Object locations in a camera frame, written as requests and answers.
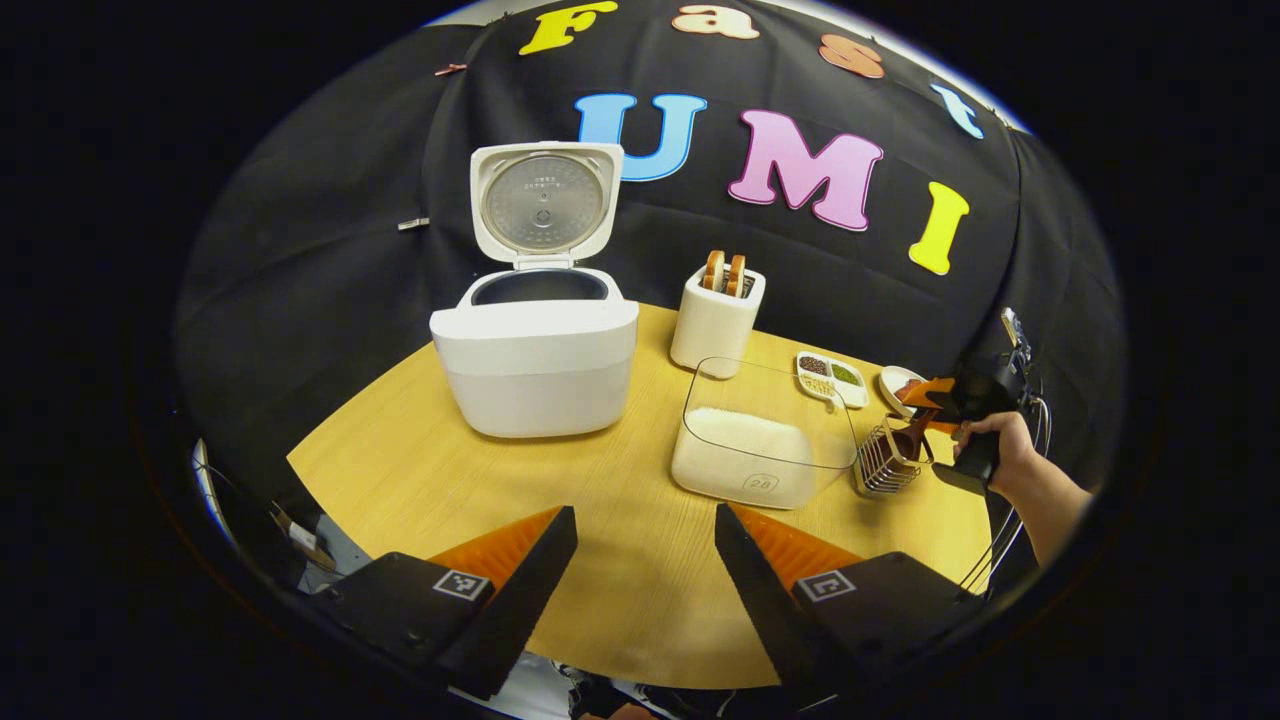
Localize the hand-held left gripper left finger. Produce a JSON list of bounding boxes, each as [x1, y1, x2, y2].
[[310, 505, 579, 701]]

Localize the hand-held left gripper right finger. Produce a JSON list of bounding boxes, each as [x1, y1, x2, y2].
[[714, 503, 991, 706]]

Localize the wooden spoon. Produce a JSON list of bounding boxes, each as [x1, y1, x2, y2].
[[888, 418, 941, 463]]

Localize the metal wire chopstick holder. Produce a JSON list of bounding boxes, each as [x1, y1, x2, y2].
[[853, 418, 936, 497]]

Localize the clear container of rice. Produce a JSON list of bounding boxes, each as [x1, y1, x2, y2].
[[671, 356, 859, 511]]

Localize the white rice cooker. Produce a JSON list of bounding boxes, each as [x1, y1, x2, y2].
[[430, 141, 640, 439]]

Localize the white round plate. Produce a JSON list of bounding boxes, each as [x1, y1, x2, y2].
[[878, 365, 929, 419]]

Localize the white divided grain dish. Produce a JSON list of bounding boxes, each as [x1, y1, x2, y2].
[[796, 351, 869, 409]]

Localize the white toaster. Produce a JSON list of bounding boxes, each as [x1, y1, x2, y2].
[[670, 262, 767, 380]]

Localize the black backdrop cloth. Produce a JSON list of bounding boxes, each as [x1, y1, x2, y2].
[[172, 0, 1129, 561]]

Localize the right gripper cables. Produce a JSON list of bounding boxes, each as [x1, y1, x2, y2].
[[958, 395, 1053, 598]]

